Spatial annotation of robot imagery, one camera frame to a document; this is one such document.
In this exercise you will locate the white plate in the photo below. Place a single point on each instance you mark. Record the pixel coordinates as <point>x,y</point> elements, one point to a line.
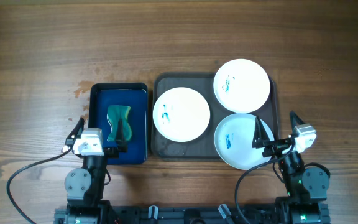
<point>181,114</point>
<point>233,142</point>
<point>241,86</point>

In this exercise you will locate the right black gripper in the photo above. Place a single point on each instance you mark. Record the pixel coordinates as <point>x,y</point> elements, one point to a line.
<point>278,145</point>

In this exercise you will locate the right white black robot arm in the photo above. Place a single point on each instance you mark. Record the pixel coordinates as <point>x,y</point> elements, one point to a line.
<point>306,184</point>

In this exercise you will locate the green yellow sponge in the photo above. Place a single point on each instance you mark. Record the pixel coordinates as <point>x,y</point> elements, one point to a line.
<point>118,119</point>

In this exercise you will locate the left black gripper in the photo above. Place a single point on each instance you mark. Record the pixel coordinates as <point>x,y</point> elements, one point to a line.
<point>119,148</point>

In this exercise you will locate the dark brown serving tray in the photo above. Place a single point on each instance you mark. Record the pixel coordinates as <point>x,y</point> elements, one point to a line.
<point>201,148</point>

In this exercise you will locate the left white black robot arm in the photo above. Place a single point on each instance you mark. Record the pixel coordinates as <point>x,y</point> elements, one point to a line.
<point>85,185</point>

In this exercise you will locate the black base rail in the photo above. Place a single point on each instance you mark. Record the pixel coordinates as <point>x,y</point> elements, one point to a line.
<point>256,213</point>

